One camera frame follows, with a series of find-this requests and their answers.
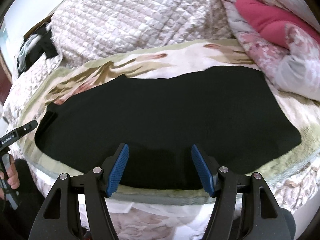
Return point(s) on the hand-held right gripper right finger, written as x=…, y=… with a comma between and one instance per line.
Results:
x=202, y=170

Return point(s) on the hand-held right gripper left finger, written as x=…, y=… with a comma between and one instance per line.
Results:
x=117, y=170

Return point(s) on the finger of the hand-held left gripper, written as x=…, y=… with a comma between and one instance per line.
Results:
x=27, y=128

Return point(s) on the black pants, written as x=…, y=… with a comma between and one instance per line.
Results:
x=162, y=120

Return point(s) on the person's left hand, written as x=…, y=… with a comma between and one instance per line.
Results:
x=13, y=177

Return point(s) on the white bed sheet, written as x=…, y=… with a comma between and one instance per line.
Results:
x=155, y=207

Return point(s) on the pile of dark clothes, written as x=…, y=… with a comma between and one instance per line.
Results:
x=35, y=48

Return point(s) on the wooden headboard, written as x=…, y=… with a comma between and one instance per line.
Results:
x=35, y=27

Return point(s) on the floral fleece blanket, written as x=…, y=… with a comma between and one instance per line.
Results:
x=155, y=60

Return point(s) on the quilted patterned bedspread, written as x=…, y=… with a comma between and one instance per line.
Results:
x=130, y=22

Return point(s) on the pink floral comforter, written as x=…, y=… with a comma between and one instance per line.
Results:
x=275, y=30

